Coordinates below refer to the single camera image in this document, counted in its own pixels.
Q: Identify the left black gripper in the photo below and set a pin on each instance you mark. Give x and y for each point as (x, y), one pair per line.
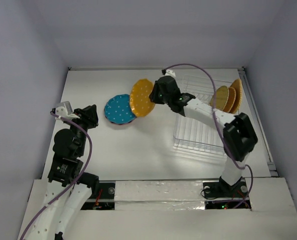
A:
(88, 114)

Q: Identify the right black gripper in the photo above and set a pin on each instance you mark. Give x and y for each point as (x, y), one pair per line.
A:
(159, 88)

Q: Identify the yellow dotted plate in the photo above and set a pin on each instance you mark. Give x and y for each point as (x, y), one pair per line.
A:
(139, 100)

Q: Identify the blue dotted plate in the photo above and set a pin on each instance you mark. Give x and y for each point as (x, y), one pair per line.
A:
(118, 109)

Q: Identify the pink dotted plate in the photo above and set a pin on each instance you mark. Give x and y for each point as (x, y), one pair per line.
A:
(119, 123)

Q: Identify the woven bamboo plate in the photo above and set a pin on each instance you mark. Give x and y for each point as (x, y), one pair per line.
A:
(220, 98)

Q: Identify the orange woven plate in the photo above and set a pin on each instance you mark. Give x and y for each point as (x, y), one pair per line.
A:
(231, 100)
(238, 87)

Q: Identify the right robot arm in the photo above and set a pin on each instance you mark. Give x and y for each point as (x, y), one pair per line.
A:
(235, 131)

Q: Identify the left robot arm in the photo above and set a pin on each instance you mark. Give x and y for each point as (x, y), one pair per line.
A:
(68, 184)

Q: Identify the white foam block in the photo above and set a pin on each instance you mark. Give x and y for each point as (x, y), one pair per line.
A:
(158, 195)

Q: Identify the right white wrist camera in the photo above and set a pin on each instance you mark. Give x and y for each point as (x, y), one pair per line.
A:
(168, 72)

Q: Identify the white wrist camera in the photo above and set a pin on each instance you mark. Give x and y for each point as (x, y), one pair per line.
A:
(168, 72)
(64, 110)

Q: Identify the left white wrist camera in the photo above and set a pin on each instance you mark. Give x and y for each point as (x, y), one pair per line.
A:
(64, 110)

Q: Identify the white wire dish rack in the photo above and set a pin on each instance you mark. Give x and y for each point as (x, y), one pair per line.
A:
(190, 134)

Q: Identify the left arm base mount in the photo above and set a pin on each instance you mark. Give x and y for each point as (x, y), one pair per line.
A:
(104, 200)

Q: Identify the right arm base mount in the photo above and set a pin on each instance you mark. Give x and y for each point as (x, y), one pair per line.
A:
(218, 198)

